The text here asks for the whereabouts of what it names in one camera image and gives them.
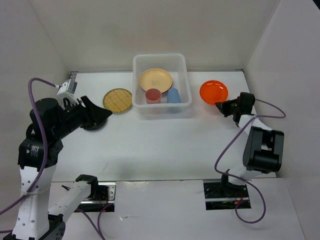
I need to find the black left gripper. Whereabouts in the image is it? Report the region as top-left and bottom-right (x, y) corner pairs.
(54, 94), (114, 137)

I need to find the black round plate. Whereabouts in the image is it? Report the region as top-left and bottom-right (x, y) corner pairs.
(81, 119), (107, 132)

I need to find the orange plastic plate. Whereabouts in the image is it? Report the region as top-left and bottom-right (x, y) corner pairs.
(199, 80), (229, 105)

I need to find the round bamboo mat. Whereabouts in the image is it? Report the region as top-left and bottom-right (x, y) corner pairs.
(102, 88), (133, 114)

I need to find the blue plastic cup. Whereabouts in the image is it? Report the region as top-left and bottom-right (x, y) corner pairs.
(166, 87), (181, 104)

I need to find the pink plastic cup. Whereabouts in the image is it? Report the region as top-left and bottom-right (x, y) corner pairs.
(145, 88), (162, 104)

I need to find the beige plastic plate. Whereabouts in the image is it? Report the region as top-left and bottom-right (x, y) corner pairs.
(139, 68), (173, 94)

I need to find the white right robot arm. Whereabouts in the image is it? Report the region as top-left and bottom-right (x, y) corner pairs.
(215, 92), (285, 197)

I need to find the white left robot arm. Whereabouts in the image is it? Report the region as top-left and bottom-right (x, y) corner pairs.
(4, 96), (112, 240)

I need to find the translucent white plastic bin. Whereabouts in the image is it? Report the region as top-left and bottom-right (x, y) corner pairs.
(132, 53), (192, 116)

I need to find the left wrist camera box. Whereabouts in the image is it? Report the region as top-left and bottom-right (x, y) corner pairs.
(57, 78), (78, 103)

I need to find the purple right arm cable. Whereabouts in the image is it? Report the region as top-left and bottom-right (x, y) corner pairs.
(214, 98), (287, 224)

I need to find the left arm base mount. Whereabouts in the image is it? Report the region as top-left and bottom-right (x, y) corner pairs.
(77, 181), (116, 213)

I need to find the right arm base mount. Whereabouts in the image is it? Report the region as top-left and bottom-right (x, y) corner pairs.
(203, 179), (251, 211)

